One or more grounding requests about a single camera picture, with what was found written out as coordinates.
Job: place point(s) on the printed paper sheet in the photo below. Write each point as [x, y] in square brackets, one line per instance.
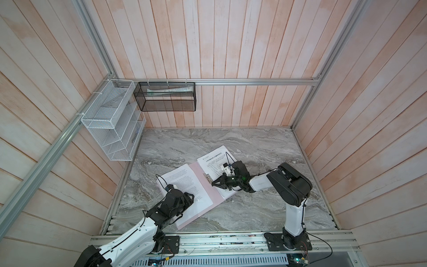
[211, 164]
[190, 190]

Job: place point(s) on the pink file folder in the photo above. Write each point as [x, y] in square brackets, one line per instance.
[206, 187]

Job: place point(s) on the left aluminium frame bar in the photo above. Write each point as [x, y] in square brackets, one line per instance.
[34, 179]

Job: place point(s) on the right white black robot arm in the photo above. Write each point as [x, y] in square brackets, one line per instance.
[293, 187]

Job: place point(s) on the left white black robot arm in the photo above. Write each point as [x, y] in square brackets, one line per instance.
[144, 238]

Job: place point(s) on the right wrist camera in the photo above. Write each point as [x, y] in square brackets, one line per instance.
[228, 170]

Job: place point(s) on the aluminium front rail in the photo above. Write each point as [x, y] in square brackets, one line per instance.
[246, 242]

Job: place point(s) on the right aluminium frame post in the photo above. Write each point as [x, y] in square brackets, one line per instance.
[345, 33]

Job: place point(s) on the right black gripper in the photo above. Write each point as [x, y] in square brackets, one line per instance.
[223, 183]

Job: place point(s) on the metal folder clip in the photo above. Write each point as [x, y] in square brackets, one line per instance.
[209, 178]

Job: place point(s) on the white wire mesh shelf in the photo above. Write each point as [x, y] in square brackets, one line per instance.
[114, 121]

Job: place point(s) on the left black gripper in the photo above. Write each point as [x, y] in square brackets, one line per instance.
[187, 201]

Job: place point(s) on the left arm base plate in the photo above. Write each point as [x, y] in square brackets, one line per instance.
[166, 244]

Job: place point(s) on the horizontal aluminium back bar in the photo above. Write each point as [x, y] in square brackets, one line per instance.
[239, 82]

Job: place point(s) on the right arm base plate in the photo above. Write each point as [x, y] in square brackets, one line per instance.
[287, 242]

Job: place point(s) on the white perforated cable duct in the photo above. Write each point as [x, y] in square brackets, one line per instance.
[265, 260]

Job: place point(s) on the black mesh wall basket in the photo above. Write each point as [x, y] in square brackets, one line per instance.
[165, 96]

